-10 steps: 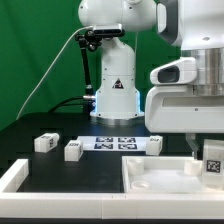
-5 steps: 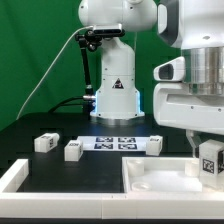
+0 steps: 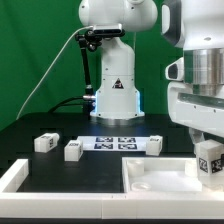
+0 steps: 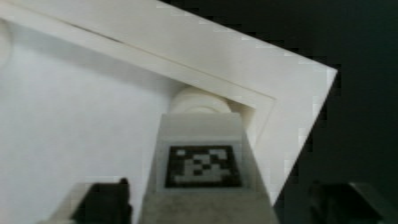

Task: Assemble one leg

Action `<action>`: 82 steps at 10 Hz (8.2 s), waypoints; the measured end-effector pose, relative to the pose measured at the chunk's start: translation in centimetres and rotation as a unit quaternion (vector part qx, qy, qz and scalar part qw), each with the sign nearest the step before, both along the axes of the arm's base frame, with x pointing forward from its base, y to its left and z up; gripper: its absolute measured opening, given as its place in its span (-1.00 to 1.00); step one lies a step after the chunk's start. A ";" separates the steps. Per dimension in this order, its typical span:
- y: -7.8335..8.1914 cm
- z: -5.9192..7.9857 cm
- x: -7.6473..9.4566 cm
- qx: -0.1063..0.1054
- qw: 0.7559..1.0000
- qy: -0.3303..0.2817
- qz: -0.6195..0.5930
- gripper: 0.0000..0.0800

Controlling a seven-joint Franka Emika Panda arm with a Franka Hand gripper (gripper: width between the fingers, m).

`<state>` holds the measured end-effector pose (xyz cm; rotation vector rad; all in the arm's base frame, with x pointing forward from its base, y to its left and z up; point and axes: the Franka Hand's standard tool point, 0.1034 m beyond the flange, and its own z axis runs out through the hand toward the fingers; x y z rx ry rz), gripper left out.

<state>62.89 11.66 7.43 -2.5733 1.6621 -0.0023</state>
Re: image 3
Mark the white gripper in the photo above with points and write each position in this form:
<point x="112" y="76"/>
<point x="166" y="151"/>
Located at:
<point x="199" y="113"/>

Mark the white square tabletop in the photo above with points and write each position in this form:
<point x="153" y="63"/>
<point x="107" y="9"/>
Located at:
<point x="158" y="174"/>

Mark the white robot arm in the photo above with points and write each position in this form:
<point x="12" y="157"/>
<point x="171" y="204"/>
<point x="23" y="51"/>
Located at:
<point x="196" y="90"/>

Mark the AprilTag marker sheet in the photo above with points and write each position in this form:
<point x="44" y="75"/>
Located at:
<point x="111" y="143"/>

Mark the white U-shaped obstacle fence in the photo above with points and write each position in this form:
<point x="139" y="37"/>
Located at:
<point x="125" y="205"/>

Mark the grey camera on mount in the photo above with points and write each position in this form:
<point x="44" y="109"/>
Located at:
<point x="111" y="29"/>

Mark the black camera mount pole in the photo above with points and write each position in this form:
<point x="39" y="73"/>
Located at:
<point x="86" y="63"/>

